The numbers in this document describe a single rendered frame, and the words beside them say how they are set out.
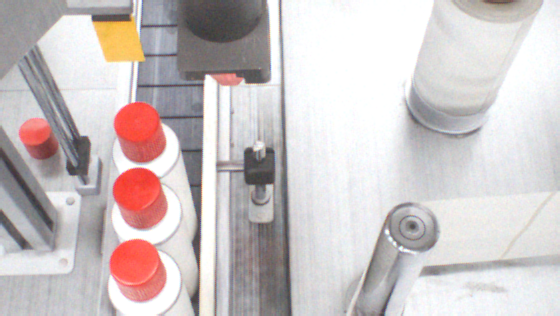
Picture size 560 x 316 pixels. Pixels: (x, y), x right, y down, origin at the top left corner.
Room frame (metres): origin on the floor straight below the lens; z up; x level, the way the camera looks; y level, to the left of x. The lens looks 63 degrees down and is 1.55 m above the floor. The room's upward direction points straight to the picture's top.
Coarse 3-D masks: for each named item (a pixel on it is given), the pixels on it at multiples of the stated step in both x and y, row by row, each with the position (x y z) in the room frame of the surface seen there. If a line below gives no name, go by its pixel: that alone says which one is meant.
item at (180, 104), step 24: (144, 0) 0.53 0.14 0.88; (168, 0) 0.53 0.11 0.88; (144, 24) 0.50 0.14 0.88; (168, 24) 0.50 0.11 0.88; (144, 48) 0.47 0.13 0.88; (168, 48) 0.47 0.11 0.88; (144, 72) 0.44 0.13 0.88; (168, 72) 0.44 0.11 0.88; (144, 96) 0.41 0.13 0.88; (168, 96) 0.41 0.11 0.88; (192, 96) 0.41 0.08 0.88; (168, 120) 0.38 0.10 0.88; (192, 120) 0.38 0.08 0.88; (192, 144) 0.35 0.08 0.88; (192, 168) 0.33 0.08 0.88; (192, 192) 0.30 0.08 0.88
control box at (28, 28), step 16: (0, 0) 0.18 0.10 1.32; (16, 0) 0.19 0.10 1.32; (32, 0) 0.19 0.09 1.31; (48, 0) 0.20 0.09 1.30; (64, 0) 0.20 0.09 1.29; (0, 16) 0.18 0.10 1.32; (16, 16) 0.18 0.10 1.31; (32, 16) 0.19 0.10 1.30; (48, 16) 0.19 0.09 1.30; (0, 32) 0.18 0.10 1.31; (16, 32) 0.18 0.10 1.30; (32, 32) 0.19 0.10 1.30; (0, 48) 0.17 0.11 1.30; (16, 48) 0.18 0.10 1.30; (0, 64) 0.17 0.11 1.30
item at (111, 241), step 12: (120, 72) 0.39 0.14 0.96; (132, 72) 0.39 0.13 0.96; (120, 84) 0.37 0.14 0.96; (132, 84) 0.38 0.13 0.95; (120, 96) 0.36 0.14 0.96; (120, 108) 0.35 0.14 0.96; (108, 192) 0.27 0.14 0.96; (108, 204) 0.25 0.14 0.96; (108, 216) 0.24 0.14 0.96; (108, 228) 0.23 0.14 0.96; (108, 240) 0.22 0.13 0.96; (108, 252) 0.21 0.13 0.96; (108, 264) 0.20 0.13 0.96; (108, 300) 0.17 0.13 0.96; (108, 312) 0.16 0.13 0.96
